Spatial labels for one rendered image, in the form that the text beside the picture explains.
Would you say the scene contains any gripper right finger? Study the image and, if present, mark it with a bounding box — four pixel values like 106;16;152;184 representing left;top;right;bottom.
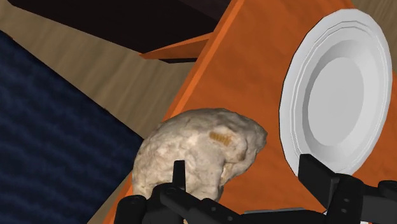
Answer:
297;153;397;224

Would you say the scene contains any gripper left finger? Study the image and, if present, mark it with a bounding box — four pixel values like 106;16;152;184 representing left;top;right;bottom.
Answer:
114;159;243;224

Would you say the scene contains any beige lumpy bread loaf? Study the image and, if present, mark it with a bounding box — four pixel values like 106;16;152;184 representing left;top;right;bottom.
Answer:
131;107;268;206

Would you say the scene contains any white round plate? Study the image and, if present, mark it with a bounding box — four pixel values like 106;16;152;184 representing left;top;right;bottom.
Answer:
278;8;393;178

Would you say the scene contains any dark blue rug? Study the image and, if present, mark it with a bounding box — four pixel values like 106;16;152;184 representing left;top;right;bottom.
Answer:
0;30;144;224

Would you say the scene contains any orange wooden table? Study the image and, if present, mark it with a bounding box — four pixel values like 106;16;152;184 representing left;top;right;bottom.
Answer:
102;0;397;224

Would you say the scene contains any dark brown cabinet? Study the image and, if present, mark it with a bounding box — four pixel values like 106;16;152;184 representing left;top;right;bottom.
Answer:
6;0;233;54

